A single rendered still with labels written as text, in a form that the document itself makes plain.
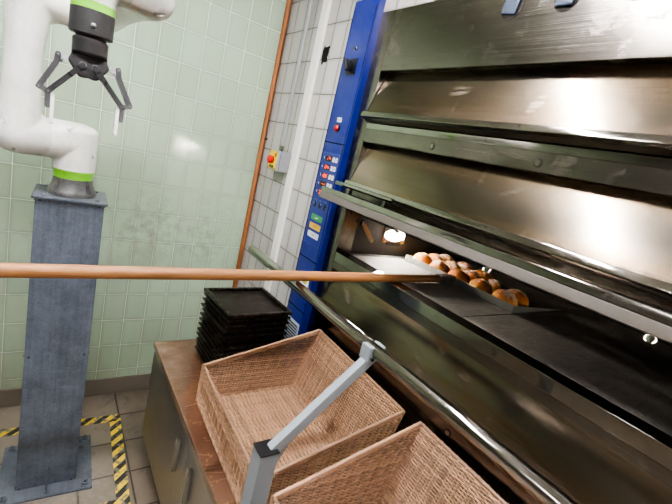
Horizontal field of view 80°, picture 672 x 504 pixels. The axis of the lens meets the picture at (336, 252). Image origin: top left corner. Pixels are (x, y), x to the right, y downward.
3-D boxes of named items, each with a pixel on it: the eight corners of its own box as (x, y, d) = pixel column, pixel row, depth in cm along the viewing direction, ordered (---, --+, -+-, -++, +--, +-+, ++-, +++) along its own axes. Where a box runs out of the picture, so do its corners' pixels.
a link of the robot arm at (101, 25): (70, 0, 88) (118, 17, 93) (68, 7, 97) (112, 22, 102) (68, 30, 90) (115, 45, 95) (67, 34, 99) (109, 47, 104)
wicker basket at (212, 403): (306, 384, 176) (321, 326, 170) (386, 484, 131) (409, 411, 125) (192, 399, 149) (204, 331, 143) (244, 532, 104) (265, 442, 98)
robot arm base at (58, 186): (49, 181, 156) (51, 165, 155) (94, 187, 165) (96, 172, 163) (44, 194, 135) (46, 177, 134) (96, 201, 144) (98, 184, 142)
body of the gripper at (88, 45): (109, 45, 102) (106, 83, 104) (69, 33, 97) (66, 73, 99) (113, 43, 96) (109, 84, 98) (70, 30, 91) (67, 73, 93)
